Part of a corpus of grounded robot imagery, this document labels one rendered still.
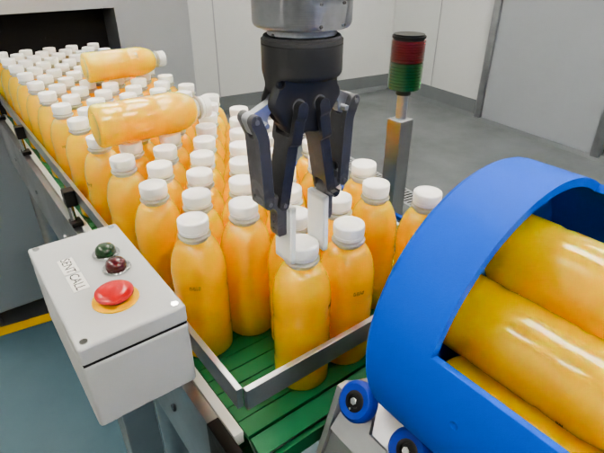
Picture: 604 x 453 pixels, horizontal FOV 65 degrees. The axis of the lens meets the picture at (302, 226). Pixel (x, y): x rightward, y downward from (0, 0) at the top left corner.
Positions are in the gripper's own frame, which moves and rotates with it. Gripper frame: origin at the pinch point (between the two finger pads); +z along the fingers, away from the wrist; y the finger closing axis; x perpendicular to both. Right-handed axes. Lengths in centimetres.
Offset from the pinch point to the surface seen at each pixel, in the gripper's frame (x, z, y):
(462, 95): 244, 98, 385
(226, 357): 8.5, 22.7, -6.9
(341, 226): 0.1, 2.1, 5.9
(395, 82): 25.9, -5.0, 41.7
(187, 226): 11.2, 2.1, -8.8
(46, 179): 89, 23, -13
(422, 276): -18.5, -5.0, -2.5
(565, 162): 111, 113, 336
